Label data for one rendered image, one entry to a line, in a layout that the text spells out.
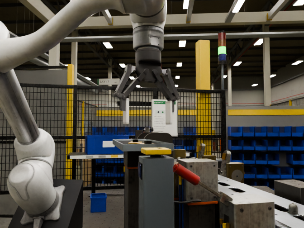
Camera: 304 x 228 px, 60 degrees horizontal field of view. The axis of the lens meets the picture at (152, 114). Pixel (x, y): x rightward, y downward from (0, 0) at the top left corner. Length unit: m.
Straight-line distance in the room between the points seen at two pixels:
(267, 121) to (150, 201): 3.10
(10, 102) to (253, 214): 0.95
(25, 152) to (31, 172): 0.14
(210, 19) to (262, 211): 5.15
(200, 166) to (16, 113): 0.78
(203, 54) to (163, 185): 1.93
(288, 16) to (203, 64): 3.77
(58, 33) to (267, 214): 0.66
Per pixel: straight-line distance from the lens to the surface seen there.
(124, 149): 0.69
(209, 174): 0.81
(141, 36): 0.76
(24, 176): 1.24
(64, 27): 0.75
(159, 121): 2.17
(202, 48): 2.44
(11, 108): 1.19
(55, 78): 3.48
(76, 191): 1.43
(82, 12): 0.70
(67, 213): 1.39
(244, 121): 3.54
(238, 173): 1.32
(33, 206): 1.31
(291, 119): 3.73
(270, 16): 5.63
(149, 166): 0.59
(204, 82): 2.38
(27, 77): 3.64
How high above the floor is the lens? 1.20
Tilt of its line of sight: 3 degrees up
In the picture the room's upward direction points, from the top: straight up
